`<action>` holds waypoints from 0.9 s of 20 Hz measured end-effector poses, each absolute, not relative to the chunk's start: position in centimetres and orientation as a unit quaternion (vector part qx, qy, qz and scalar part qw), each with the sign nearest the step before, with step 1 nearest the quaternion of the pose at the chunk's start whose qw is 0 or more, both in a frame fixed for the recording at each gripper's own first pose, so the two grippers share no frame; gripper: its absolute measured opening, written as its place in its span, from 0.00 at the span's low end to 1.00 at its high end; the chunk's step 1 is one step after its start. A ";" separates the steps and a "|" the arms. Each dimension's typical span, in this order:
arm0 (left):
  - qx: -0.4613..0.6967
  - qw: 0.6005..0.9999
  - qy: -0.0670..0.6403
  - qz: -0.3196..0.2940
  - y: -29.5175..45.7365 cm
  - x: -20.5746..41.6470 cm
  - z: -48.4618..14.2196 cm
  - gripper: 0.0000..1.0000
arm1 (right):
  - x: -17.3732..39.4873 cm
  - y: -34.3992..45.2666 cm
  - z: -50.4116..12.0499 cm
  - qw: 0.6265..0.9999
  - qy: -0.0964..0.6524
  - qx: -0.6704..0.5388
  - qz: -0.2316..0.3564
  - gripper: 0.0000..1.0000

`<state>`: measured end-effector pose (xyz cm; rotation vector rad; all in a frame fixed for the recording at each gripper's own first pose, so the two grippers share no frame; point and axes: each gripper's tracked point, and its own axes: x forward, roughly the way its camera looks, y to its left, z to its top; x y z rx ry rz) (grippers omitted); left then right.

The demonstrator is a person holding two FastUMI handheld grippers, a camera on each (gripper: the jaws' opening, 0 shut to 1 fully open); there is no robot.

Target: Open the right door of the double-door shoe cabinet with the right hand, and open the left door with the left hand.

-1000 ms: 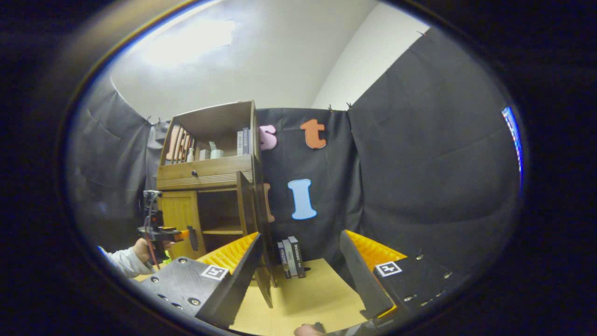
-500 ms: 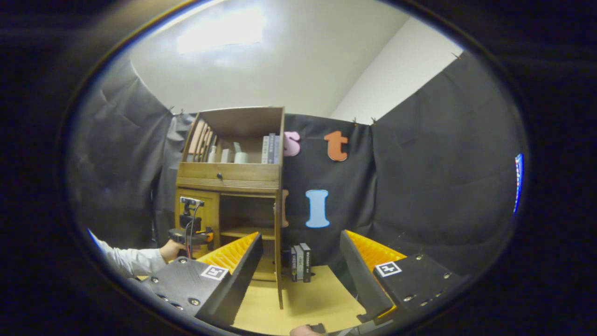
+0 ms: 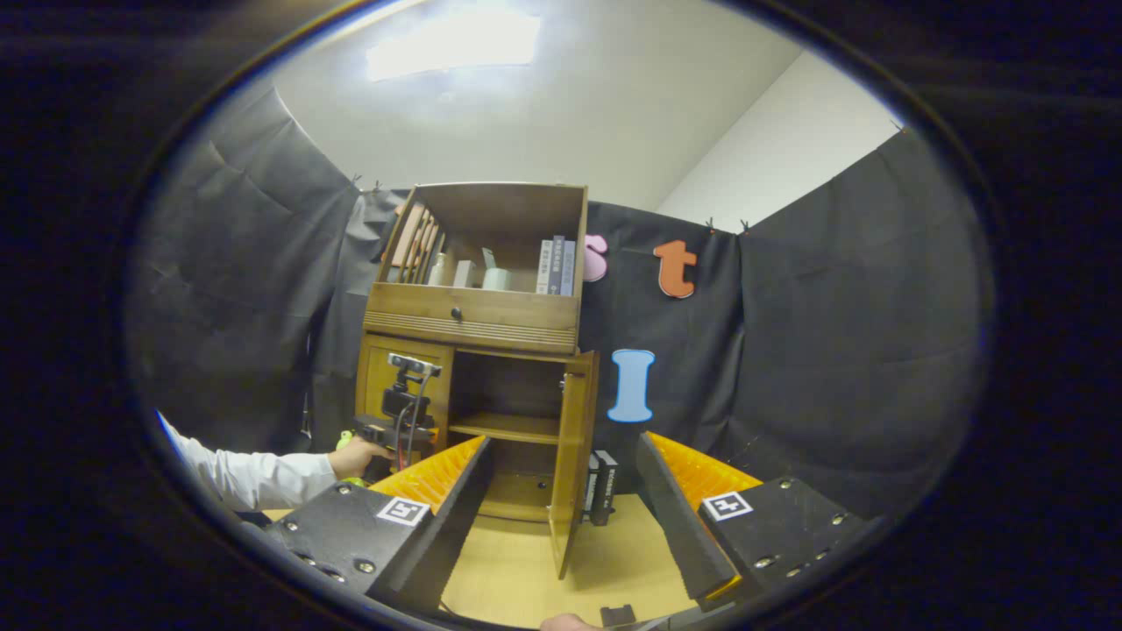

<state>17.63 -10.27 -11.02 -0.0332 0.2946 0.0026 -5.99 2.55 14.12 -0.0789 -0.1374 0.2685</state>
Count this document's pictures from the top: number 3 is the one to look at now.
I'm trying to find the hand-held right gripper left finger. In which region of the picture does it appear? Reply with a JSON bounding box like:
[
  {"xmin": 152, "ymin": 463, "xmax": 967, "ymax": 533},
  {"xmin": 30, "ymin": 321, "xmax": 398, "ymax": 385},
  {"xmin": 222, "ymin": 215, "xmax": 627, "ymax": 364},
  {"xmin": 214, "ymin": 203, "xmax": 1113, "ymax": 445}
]
[{"xmin": 263, "ymin": 436, "xmax": 494, "ymax": 614}]

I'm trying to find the white round container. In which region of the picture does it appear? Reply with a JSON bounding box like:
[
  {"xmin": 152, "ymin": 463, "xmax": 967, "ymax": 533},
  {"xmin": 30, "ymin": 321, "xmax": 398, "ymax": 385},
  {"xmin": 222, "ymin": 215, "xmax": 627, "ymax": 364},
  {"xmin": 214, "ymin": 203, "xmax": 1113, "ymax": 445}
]
[{"xmin": 480, "ymin": 248, "xmax": 514, "ymax": 292}]

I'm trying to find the green frog plush toy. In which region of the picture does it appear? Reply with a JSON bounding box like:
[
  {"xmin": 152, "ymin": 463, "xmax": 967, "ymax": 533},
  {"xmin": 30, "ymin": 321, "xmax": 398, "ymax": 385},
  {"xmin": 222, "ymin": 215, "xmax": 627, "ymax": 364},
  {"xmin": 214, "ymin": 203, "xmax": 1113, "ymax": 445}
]
[{"xmin": 336, "ymin": 429, "xmax": 369, "ymax": 487}]

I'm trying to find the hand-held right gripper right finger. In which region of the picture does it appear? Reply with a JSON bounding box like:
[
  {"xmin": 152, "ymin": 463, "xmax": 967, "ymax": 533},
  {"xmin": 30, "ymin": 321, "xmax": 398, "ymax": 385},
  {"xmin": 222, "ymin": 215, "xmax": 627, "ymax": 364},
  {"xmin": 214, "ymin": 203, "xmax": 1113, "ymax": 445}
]
[{"xmin": 636, "ymin": 431, "xmax": 870, "ymax": 613}]

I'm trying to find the black standing book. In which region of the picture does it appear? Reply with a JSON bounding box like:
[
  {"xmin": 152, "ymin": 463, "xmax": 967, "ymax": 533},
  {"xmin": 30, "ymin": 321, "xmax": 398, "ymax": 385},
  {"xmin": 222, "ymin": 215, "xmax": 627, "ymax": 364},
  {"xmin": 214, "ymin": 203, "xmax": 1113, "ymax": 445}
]
[{"xmin": 596, "ymin": 450, "xmax": 620, "ymax": 527}]

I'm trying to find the wooden double-door shoe cabinet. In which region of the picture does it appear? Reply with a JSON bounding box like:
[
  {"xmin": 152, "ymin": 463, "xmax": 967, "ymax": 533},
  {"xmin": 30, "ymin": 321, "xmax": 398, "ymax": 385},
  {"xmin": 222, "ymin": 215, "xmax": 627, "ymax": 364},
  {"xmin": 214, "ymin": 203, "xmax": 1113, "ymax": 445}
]
[{"xmin": 355, "ymin": 182, "xmax": 590, "ymax": 527}]

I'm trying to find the black backdrop cloth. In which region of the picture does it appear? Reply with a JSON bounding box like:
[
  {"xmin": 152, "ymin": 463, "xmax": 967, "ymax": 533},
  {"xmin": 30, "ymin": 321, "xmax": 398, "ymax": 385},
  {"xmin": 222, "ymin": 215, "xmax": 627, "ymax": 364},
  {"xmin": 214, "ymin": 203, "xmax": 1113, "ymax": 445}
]
[{"xmin": 127, "ymin": 83, "xmax": 996, "ymax": 527}]

